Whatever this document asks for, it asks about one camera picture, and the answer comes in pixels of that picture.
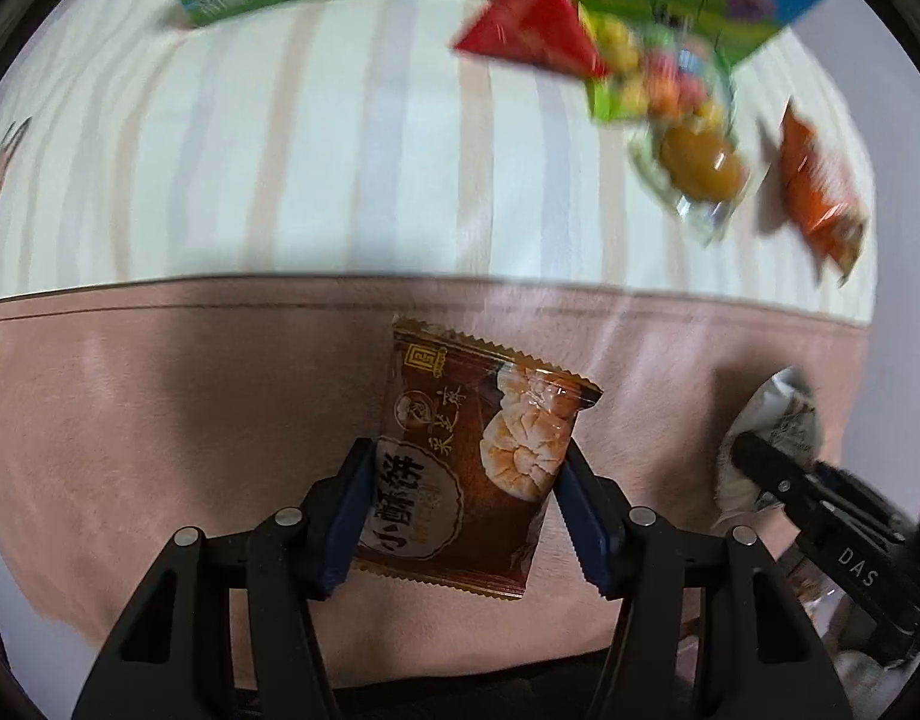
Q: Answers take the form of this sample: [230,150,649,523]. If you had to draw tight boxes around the small red snack packet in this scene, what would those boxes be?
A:
[451,0,611,80]

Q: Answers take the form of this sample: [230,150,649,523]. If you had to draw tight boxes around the striped pink cat blanket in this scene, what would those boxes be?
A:
[0,0,881,691]

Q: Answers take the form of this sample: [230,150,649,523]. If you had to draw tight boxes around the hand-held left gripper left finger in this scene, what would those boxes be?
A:
[70,436,378,720]

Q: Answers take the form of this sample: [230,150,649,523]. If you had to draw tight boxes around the orange panda snack packet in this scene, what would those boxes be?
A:
[760,100,873,290]

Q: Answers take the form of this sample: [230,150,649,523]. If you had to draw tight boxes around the orange jelly cup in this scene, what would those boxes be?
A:
[629,116,753,248]

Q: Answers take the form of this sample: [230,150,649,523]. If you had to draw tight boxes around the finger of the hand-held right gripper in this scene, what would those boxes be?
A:
[731,428,822,519]
[815,462,870,500]

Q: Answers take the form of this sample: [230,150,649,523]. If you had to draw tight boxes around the brown pastry packet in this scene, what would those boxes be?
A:
[351,315,605,602]

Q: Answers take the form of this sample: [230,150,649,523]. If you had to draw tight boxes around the white oat cookie packet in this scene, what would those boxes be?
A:
[715,366,825,533]

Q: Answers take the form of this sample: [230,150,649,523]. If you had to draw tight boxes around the colourful candy bag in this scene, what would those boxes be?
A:
[576,4,738,125]

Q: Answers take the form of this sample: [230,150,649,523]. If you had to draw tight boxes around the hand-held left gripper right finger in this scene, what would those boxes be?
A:
[554,439,855,720]

